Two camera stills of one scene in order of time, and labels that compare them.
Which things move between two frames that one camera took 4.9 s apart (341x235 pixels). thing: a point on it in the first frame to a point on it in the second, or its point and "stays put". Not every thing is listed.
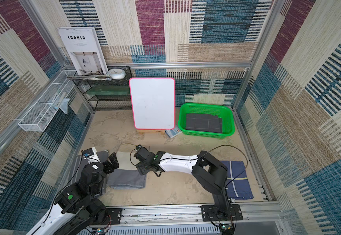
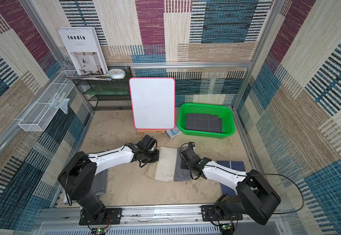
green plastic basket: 223,111 stays put
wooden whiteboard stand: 151,131 stays put
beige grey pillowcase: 126,176 to 167,168
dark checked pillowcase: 204,122 stays put
